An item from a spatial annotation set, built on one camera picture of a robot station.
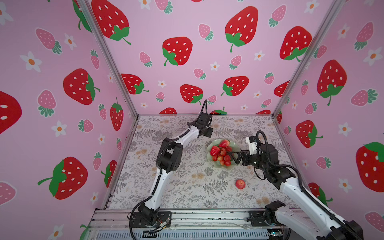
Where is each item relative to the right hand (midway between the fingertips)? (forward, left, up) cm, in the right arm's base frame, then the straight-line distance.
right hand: (235, 151), depth 78 cm
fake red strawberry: (+7, +11, -12) cm, 17 cm away
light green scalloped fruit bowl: (+13, -2, -14) cm, 19 cm away
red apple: (-12, -4, -15) cm, 19 cm away
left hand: (+23, +15, -12) cm, 30 cm away
